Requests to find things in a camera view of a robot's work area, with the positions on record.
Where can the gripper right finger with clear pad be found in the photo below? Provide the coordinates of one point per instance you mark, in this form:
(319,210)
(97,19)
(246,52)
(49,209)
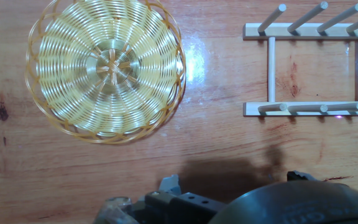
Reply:
(297,176)

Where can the gripper left finger with clear pad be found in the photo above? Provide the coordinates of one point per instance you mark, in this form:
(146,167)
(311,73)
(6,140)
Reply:
(191,205)

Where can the yellow woven wicker dish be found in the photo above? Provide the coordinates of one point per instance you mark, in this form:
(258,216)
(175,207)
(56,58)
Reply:
(73,77)

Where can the wooden peg dish rack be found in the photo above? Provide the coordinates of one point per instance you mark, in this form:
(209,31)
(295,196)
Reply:
(306,30)

